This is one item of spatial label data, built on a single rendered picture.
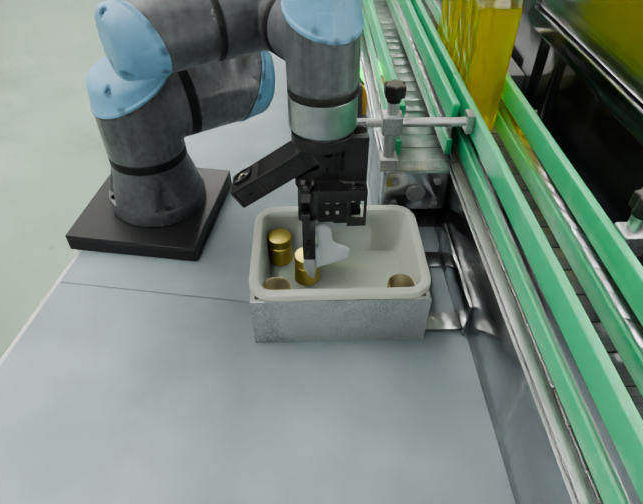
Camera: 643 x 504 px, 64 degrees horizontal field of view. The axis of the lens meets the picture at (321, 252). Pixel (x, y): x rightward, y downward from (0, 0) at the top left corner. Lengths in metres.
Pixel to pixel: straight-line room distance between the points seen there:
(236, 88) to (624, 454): 0.64
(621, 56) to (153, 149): 0.62
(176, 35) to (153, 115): 0.23
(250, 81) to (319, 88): 0.29
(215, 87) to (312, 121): 0.27
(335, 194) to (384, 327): 0.19
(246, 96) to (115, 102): 0.18
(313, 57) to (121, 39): 0.18
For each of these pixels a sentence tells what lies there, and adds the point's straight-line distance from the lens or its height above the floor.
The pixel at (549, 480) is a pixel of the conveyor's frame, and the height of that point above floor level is 0.85.
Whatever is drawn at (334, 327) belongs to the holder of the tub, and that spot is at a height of 0.78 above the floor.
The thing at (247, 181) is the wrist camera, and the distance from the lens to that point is 0.61.
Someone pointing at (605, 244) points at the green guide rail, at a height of 0.95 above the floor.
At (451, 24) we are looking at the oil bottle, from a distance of 0.92.
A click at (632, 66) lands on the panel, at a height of 1.04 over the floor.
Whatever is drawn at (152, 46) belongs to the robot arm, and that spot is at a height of 1.11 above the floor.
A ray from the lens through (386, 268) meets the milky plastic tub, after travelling 0.75.
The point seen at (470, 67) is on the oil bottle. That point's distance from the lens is 0.82.
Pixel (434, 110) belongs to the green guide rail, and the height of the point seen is 0.91.
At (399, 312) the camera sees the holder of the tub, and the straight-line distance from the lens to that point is 0.65.
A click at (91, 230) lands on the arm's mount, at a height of 0.78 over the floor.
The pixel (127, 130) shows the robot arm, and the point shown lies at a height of 0.94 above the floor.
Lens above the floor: 1.29
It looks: 43 degrees down
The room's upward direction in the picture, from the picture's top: straight up
